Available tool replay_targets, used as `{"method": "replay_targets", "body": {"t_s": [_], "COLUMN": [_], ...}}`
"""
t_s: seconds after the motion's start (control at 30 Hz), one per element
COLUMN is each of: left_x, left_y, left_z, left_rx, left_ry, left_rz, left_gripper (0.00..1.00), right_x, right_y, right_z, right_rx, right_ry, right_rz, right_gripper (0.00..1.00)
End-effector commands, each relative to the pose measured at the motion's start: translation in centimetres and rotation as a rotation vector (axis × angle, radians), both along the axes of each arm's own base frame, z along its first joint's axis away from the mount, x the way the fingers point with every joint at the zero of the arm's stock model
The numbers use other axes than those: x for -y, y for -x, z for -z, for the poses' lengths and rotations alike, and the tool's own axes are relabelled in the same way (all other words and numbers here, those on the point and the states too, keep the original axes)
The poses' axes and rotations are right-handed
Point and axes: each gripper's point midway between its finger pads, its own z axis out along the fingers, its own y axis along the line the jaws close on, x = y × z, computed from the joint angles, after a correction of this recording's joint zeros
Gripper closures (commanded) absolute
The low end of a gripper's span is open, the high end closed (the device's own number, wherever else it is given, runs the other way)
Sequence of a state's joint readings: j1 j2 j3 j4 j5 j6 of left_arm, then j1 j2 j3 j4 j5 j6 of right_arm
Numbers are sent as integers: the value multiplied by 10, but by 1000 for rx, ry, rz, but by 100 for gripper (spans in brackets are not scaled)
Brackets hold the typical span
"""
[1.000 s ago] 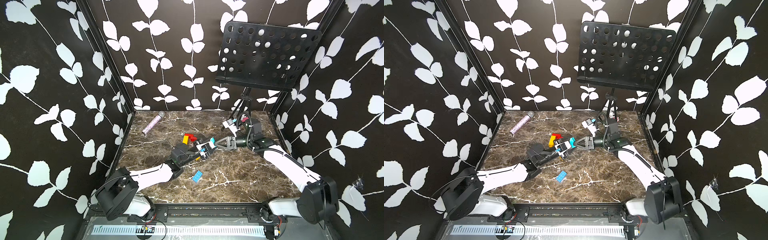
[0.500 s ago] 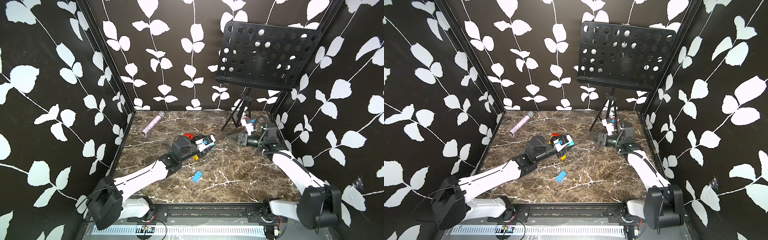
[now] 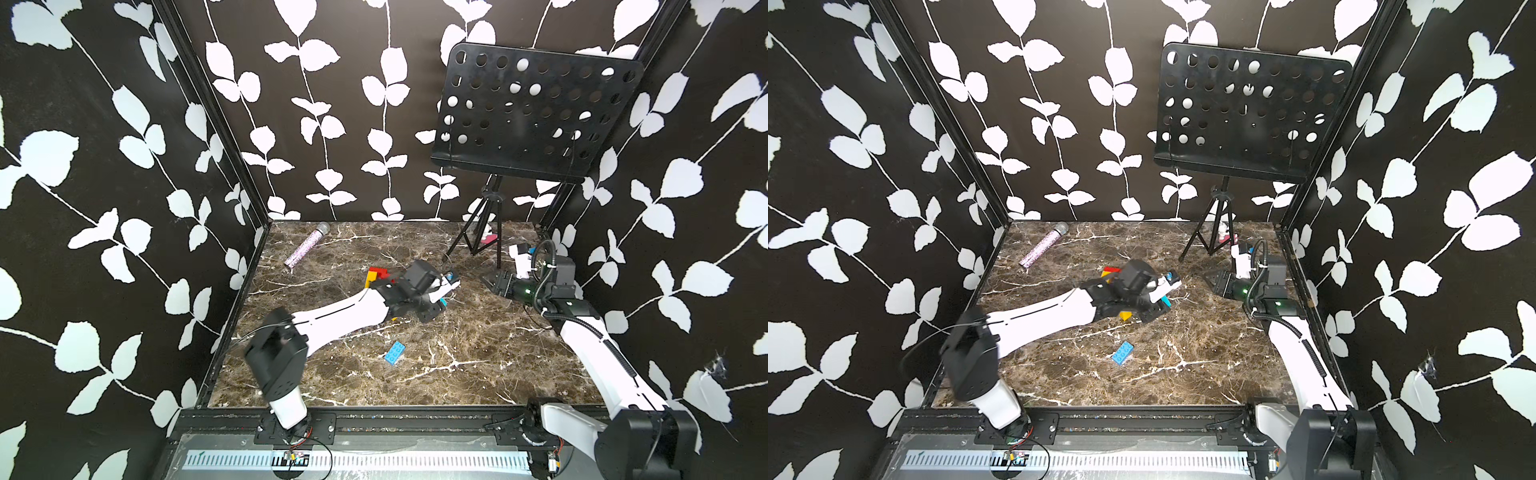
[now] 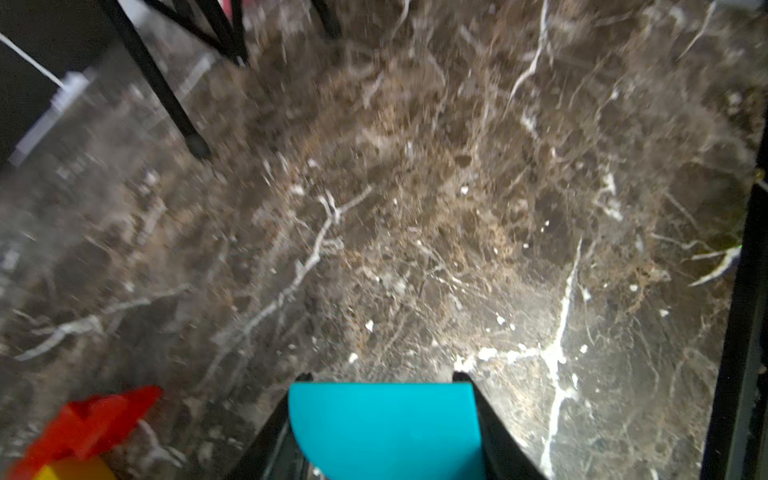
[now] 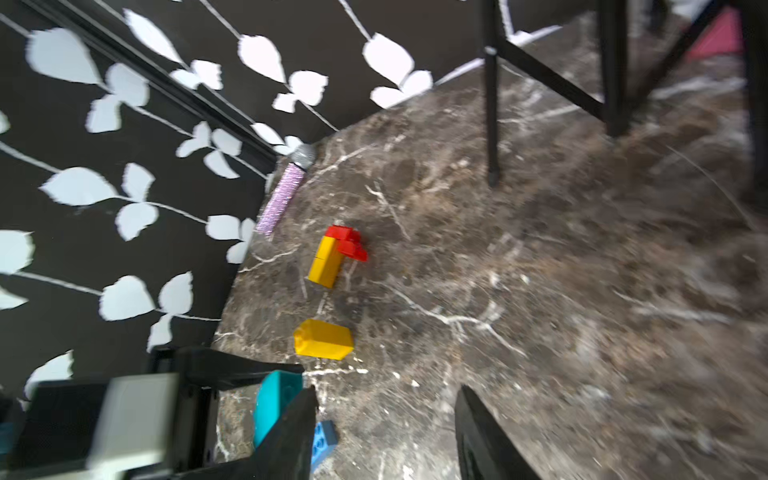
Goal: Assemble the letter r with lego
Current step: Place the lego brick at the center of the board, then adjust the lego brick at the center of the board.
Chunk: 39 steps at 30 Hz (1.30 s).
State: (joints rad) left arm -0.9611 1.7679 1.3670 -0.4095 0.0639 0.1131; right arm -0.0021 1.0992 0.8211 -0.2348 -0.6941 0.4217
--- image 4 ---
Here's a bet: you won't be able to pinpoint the teal lego brick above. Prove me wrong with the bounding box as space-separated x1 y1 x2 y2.
288 382 486 479

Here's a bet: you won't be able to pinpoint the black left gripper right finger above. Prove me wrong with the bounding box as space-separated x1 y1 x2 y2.
452 371 546 480

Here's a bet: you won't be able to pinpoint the tall yellow lego brick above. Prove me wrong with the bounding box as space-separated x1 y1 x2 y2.
33 457 116 480

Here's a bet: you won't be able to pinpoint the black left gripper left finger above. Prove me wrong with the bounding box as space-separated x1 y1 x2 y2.
225 392 310 480

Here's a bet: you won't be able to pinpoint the long red lego brick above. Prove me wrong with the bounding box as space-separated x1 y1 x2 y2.
7 385 163 480

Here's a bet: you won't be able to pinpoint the black perforated music stand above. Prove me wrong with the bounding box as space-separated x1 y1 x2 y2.
89 1 353 171

